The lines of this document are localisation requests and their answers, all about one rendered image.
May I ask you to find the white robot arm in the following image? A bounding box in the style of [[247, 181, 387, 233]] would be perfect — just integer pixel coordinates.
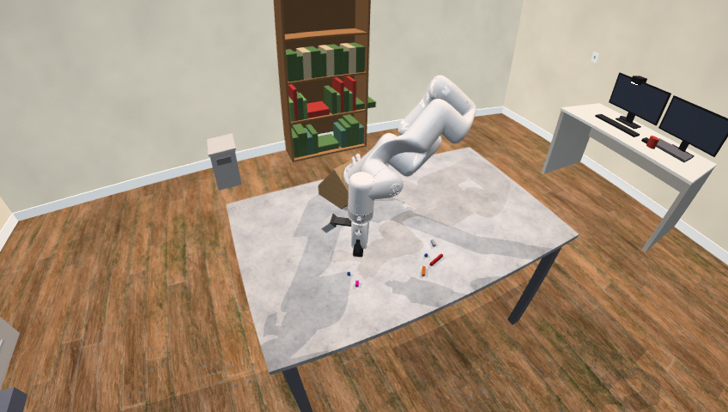
[[321, 76, 476, 233]]

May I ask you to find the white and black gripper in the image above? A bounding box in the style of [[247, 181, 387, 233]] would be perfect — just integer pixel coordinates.
[[349, 218, 373, 258]]

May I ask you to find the red rod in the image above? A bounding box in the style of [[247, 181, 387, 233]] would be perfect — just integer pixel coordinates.
[[430, 254, 443, 266]]

